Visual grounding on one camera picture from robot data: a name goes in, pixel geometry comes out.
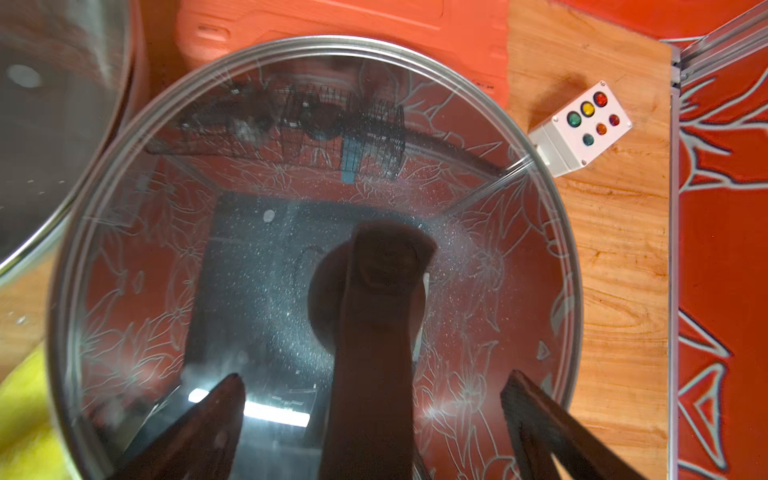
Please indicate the yellow microfiber cloth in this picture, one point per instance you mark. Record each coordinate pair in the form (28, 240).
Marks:
(30, 446)

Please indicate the white box with dots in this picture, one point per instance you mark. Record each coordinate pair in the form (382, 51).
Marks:
(578, 133)

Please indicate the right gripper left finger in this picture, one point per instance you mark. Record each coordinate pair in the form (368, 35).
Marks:
(201, 444)

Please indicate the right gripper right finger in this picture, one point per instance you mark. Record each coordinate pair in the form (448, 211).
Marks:
(543, 434)

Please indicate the glass lid with white handle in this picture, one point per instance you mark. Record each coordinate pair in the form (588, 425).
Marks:
(67, 87)

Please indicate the glass lid with black handle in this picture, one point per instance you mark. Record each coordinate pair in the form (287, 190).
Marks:
(193, 245)

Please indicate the red plastic tool case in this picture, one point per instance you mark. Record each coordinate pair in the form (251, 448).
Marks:
(468, 36)

